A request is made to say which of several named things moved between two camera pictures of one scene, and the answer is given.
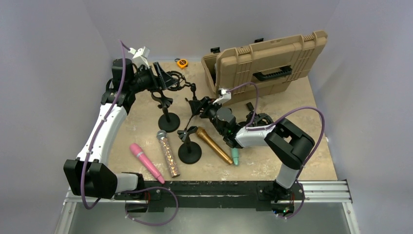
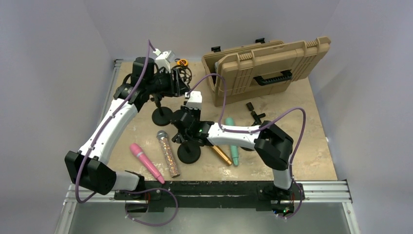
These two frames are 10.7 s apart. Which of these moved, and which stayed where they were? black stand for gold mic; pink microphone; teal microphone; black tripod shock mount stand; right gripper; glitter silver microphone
Moved: black tripod shock mount stand; right gripper
Stayed: pink microphone; teal microphone; glitter silver microphone; black stand for gold mic
